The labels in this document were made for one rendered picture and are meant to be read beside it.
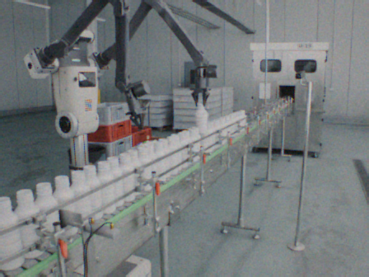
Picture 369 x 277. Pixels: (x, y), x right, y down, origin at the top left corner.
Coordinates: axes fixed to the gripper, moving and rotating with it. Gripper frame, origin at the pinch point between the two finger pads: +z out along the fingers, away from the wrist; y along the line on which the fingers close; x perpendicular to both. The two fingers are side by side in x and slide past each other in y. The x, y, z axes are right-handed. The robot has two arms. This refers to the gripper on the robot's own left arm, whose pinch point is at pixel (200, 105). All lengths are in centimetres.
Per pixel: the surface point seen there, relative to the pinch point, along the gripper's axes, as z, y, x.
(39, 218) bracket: 17, -5, 114
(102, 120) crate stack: 33, 181, -144
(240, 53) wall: -115, 228, -996
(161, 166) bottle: 21, -2, 49
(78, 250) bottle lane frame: 31, -5, 103
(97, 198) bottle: 21, -2, 89
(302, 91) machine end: 5, -29, -445
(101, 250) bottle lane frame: 36, -5, 93
